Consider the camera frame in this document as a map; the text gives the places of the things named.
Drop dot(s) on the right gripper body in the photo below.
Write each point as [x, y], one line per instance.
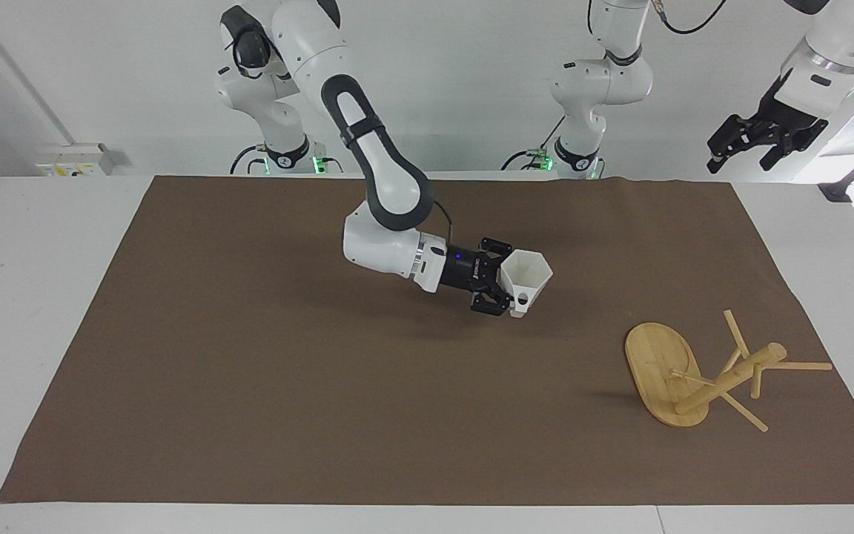
[461, 270]

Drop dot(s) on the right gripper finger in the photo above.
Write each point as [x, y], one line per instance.
[492, 302]
[496, 247]

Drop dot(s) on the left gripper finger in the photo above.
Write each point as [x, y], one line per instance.
[779, 154]
[738, 132]

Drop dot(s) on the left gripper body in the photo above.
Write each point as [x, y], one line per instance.
[790, 126]

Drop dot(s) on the white hexagonal cup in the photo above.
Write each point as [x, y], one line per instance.
[527, 278]

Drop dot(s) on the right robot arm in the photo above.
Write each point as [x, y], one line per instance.
[382, 163]

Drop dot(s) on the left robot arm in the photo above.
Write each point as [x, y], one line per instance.
[605, 81]

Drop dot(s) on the wooden cup rack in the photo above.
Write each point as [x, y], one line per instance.
[664, 378]

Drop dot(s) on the white wall socket box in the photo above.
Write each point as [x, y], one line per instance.
[75, 159]

